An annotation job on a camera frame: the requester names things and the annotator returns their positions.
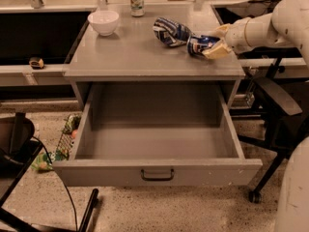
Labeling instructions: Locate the green white soda can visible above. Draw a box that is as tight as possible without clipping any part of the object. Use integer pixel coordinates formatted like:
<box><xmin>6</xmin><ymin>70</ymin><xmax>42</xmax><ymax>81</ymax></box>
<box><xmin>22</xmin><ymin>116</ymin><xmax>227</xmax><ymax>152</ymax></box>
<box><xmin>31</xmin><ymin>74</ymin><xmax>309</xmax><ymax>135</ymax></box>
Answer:
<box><xmin>130</xmin><ymin>0</ymin><xmax>145</xmax><ymax>16</ymax></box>

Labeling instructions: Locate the black drawer handle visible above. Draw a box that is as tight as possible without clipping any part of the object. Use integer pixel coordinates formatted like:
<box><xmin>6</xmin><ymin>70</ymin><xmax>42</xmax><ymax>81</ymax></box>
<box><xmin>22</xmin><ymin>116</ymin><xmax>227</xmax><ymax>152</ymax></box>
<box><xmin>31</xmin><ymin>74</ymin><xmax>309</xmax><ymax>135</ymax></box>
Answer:
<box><xmin>140</xmin><ymin>169</ymin><xmax>175</xmax><ymax>182</ymax></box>

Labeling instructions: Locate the blue white chip bag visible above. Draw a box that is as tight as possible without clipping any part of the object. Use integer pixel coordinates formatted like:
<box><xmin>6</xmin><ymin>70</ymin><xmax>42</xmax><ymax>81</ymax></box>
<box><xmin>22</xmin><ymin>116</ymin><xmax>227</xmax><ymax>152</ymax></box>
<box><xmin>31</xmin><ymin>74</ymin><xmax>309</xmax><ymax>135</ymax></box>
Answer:
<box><xmin>153</xmin><ymin>17</ymin><xmax>192</xmax><ymax>47</ymax></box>

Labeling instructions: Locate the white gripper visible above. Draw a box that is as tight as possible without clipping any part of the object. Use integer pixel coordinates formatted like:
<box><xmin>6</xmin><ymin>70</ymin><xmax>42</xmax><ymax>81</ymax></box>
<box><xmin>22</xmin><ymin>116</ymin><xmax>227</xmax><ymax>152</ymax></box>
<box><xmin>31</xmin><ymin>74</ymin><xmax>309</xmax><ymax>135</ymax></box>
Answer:
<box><xmin>202</xmin><ymin>17</ymin><xmax>250</xmax><ymax>60</ymax></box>

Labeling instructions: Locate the yellow black tape measure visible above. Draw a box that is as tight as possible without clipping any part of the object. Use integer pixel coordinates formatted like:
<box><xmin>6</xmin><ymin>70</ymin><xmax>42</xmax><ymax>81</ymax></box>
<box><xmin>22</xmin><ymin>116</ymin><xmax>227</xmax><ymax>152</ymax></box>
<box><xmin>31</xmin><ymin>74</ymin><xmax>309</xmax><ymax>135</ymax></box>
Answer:
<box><xmin>29</xmin><ymin>57</ymin><xmax>44</xmax><ymax>70</ymax></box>

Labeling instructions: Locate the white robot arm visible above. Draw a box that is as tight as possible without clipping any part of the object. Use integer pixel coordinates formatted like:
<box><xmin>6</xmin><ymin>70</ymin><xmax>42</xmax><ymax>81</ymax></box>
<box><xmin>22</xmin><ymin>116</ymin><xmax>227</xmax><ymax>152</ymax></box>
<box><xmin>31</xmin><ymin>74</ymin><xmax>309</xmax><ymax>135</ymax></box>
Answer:
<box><xmin>202</xmin><ymin>0</ymin><xmax>309</xmax><ymax>232</ymax></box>

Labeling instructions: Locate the white bowl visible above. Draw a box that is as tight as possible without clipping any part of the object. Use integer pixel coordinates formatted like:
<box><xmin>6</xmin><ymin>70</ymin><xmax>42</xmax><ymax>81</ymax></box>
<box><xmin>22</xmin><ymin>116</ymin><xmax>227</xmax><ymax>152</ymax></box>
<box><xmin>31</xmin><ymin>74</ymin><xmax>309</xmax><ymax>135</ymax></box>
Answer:
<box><xmin>88</xmin><ymin>11</ymin><xmax>120</xmax><ymax>36</ymax></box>

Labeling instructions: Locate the black cable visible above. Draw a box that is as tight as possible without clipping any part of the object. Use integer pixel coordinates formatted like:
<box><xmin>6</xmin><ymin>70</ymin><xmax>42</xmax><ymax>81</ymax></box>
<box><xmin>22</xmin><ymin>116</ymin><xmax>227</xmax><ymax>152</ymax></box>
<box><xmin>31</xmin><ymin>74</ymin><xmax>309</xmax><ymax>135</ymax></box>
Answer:
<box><xmin>32</xmin><ymin>135</ymin><xmax>79</xmax><ymax>232</ymax></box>

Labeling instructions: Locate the black office chair right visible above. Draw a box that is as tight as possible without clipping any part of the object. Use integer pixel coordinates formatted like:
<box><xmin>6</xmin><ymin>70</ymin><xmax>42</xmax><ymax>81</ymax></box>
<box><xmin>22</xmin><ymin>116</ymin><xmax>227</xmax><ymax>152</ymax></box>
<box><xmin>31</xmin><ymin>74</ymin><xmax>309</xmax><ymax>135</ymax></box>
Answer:
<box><xmin>230</xmin><ymin>50</ymin><xmax>309</xmax><ymax>204</ymax></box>

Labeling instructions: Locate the wire basket with snacks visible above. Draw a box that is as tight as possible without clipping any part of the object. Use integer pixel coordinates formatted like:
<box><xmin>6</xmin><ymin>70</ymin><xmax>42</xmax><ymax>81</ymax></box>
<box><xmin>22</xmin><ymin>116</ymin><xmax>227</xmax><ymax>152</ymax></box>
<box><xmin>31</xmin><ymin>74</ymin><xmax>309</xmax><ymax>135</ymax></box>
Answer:
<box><xmin>31</xmin><ymin>114</ymin><xmax>81</xmax><ymax>171</ymax></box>

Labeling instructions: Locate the grey open drawer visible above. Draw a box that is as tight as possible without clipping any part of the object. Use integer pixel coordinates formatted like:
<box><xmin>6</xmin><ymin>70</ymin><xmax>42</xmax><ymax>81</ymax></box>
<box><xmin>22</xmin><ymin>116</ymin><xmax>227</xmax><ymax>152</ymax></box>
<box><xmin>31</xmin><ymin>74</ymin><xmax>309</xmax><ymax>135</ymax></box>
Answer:
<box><xmin>53</xmin><ymin>82</ymin><xmax>262</xmax><ymax>187</ymax></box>

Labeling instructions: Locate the grey cabinet counter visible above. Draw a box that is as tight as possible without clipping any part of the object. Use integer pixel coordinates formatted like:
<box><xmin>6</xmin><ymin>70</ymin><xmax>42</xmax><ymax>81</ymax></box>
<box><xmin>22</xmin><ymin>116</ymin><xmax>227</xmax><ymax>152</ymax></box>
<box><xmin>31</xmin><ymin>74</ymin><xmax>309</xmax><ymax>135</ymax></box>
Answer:
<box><xmin>65</xmin><ymin>2</ymin><xmax>244</xmax><ymax>102</ymax></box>

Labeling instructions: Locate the black chair left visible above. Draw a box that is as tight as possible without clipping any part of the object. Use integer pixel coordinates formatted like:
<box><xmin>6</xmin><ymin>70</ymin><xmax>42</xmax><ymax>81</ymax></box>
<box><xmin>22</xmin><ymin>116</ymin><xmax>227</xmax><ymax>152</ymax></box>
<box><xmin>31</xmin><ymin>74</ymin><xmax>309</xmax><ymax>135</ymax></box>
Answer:
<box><xmin>0</xmin><ymin>111</ymin><xmax>100</xmax><ymax>232</ymax></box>

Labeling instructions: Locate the blue pepsi can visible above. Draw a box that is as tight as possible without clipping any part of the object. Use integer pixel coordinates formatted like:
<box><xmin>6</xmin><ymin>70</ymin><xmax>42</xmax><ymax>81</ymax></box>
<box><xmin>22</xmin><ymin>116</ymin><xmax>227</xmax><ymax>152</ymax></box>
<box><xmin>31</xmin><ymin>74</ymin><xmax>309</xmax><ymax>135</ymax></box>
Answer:
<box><xmin>186</xmin><ymin>35</ymin><xmax>220</xmax><ymax>56</ymax></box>

